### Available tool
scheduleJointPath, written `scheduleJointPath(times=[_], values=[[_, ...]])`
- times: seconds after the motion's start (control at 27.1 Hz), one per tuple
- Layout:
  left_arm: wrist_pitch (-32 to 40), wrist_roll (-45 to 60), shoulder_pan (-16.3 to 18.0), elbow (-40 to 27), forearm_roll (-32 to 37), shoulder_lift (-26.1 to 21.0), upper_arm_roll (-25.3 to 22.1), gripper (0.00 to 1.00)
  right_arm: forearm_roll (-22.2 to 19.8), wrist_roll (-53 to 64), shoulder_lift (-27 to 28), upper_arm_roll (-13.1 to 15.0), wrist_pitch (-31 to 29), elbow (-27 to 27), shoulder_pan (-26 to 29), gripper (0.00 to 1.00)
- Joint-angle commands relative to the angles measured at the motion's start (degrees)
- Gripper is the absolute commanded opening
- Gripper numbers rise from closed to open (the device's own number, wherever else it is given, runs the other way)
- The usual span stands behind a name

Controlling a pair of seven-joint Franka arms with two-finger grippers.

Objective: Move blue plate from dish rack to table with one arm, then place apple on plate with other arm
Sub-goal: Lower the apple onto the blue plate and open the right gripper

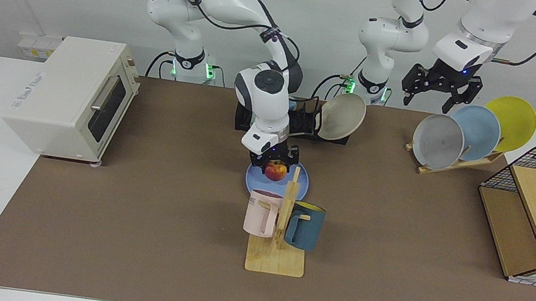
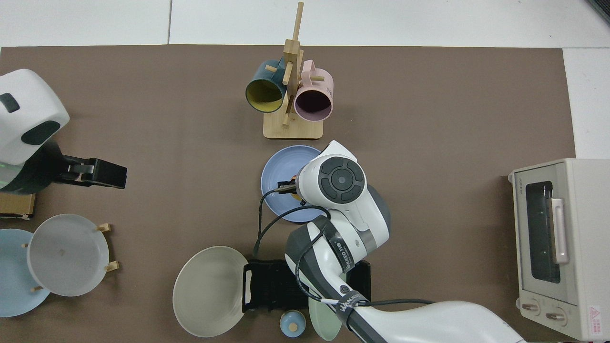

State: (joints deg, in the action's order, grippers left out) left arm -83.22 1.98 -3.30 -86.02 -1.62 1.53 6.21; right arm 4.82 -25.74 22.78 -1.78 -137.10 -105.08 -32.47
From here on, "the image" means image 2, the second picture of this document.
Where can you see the wooden cup stand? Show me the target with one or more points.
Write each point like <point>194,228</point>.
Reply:
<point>293,128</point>

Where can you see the beige plate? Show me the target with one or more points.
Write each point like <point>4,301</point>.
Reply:
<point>209,290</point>

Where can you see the dark teal mug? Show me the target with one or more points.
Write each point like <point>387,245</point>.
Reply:
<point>259,74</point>

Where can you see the grey plate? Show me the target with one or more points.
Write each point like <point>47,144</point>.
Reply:
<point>62,252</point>

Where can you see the wooden plate rack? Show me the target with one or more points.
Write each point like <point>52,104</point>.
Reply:
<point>105,227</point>

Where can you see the small blue round thing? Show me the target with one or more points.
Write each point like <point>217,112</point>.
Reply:
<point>292,325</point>

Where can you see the brown table cloth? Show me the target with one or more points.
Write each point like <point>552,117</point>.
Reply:
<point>429,119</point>

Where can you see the light blue plate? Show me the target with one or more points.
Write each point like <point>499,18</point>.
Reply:
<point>14,276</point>

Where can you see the pale toaster oven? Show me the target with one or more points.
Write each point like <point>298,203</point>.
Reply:
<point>581,238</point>

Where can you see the black dish rack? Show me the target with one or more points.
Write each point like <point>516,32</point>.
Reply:
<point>271,286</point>

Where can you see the pale green plate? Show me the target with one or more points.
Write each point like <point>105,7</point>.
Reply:
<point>324,324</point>

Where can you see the pink mug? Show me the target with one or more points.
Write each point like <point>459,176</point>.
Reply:
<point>319,78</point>

